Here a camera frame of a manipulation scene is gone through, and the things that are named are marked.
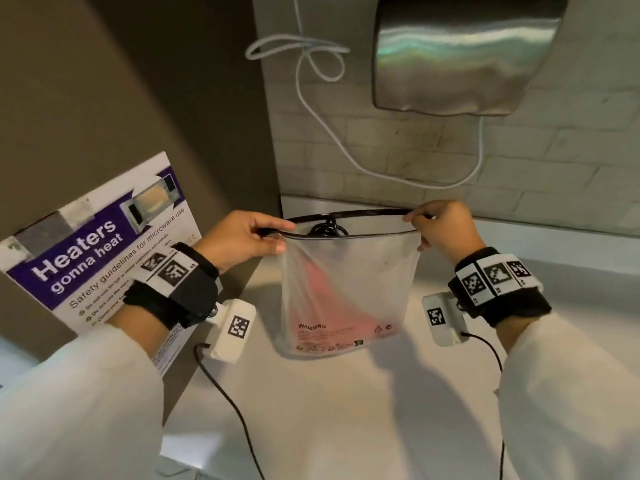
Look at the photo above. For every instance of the person's right hand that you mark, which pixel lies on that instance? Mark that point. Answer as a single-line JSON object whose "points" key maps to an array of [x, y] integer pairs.
{"points": [[452, 229]]}

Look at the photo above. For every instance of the person's left hand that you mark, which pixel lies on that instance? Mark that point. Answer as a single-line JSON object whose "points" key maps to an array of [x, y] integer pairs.
{"points": [[235, 239]]}

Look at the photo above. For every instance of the person's left thumb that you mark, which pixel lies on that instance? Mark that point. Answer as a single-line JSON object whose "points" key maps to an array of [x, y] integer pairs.
{"points": [[278, 244]]}

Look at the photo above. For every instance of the person's right thumb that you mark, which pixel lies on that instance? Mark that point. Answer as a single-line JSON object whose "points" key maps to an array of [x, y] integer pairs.
{"points": [[426, 238]]}

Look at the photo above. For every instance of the translucent plastic zip bag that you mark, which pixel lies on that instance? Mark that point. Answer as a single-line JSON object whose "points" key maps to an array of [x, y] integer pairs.
{"points": [[350, 274]]}

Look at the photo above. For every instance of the person's right forearm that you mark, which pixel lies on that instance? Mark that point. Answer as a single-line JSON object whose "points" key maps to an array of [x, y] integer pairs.
{"points": [[570, 394]]}

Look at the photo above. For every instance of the person's left forearm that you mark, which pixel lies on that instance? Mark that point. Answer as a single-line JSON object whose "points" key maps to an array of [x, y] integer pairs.
{"points": [[75, 404]]}

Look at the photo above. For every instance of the black coiled item inside bag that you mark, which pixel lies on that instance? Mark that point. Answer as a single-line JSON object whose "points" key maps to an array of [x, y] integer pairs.
{"points": [[327, 228]]}

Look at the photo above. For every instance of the red item inside bag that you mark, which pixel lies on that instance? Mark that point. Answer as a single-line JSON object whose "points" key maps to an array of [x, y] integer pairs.
{"points": [[325, 307]]}

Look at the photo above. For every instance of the purple and white safety poster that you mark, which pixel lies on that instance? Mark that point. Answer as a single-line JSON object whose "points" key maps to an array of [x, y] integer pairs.
{"points": [[100, 234]]}

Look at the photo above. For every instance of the stainless steel hand dryer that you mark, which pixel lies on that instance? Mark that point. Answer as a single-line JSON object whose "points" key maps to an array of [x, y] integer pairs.
{"points": [[460, 54]]}

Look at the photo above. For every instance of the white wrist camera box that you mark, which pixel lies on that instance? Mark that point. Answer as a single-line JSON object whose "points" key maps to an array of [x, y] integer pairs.
{"points": [[232, 327], [442, 319]]}

